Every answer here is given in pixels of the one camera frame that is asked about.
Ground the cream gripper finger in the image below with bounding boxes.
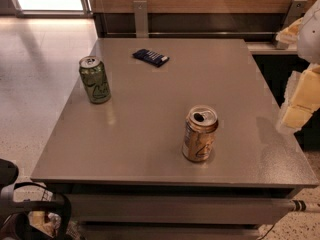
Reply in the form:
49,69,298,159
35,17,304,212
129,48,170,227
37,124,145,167
276,18,303,44
280,64,320,129

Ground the right metal wall bracket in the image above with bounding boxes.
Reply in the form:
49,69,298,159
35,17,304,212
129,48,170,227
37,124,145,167
273,0,307,50

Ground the green soda can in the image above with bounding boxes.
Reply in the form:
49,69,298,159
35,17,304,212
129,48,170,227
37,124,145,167
79,56,111,104

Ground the orange soda can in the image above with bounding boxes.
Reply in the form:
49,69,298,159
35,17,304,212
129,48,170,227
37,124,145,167
182,105,219,162

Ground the silver drawer handle bar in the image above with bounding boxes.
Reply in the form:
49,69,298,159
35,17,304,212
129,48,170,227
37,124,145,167
290,200,320,213

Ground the metal wall bracket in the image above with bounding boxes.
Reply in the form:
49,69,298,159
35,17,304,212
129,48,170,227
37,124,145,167
273,0,307,50
133,0,149,38

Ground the blue rxbar wrapper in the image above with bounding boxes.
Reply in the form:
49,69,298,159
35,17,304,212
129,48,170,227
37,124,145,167
132,49,170,68

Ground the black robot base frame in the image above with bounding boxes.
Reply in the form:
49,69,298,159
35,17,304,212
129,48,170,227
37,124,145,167
0,159,71,240

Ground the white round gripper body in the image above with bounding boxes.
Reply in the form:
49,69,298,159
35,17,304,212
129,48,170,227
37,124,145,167
297,0,320,64

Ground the left metal wall bracket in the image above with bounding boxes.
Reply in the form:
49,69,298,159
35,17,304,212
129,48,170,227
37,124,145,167
133,0,149,38

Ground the grey table drawer cabinet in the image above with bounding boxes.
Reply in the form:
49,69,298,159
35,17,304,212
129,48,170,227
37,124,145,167
30,182,319,240

